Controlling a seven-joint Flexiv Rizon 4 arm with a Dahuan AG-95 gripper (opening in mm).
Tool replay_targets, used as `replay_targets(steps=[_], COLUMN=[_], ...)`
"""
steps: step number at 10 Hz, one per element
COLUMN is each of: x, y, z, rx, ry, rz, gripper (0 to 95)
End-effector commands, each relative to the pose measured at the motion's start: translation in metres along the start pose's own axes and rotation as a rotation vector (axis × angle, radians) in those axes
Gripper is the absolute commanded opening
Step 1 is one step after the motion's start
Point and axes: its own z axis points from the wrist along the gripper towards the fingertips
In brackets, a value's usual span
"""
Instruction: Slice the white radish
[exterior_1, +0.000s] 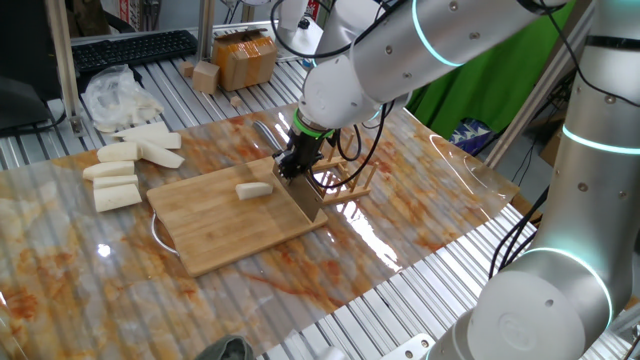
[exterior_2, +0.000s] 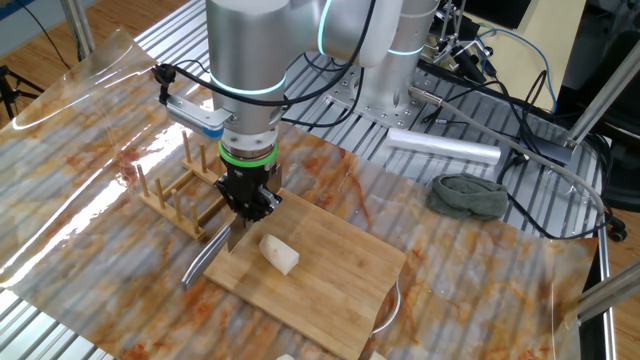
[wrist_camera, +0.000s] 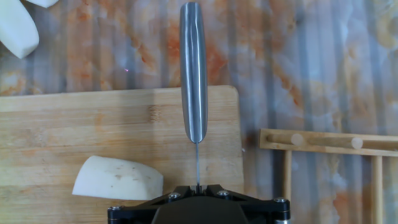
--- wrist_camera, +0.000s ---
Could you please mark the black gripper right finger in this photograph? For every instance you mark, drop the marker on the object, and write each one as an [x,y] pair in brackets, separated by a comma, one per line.
[267,214]

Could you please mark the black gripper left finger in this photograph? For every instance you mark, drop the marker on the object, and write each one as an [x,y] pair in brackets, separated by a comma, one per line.
[130,214]

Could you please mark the steel cleaver knife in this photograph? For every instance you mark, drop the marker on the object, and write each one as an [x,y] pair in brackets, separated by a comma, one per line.
[192,77]

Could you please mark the speckled white radish piece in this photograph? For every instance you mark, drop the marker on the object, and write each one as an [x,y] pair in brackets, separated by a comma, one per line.
[118,179]

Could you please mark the long white radish wedge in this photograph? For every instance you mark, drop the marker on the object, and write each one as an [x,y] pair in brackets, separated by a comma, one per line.
[17,28]

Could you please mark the wooden peg rack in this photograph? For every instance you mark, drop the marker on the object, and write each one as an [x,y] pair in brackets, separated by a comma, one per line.
[311,146]

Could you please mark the bamboo cutting board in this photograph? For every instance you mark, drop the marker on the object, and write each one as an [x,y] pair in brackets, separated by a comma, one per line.
[62,124]

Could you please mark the marble pattern plastic mat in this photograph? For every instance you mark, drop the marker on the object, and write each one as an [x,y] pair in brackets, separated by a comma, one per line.
[311,62]

